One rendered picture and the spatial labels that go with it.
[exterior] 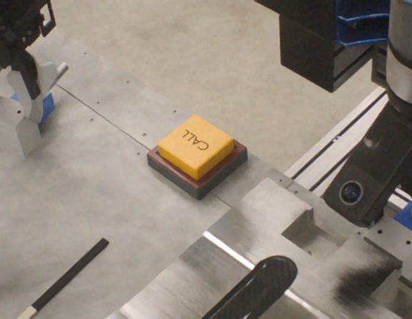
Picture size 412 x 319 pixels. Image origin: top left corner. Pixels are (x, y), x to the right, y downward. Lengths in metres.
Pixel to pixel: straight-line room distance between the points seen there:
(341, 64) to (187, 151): 0.29
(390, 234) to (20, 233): 0.40
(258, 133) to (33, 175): 1.15
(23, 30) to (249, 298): 0.39
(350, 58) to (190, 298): 0.50
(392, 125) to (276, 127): 1.40
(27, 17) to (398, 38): 0.44
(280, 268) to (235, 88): 1.45
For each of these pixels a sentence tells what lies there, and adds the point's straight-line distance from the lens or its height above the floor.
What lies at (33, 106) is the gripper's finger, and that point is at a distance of 1.06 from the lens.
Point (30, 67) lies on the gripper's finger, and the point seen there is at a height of 0.93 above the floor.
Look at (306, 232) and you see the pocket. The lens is 0.92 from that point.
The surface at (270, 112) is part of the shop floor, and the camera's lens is 2.23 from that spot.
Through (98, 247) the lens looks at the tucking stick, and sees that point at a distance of 1.00.
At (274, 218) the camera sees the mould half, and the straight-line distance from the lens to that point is 0.90.
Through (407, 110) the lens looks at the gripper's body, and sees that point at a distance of 0.78.
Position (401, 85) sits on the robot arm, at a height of 1.07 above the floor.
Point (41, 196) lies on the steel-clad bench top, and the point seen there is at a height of 0.80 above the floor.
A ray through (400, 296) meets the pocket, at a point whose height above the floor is 0.86.
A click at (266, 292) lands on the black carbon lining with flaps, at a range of 0.86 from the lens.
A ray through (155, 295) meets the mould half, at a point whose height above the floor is 0.88.
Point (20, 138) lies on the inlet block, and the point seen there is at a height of 0.83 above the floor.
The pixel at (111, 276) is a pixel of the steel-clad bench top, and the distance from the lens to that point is 0.99.
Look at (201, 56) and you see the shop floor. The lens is 2.38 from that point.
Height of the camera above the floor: 1.60
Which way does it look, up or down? 48 degrees down
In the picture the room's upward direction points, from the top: 7 degrees counter-clockwise
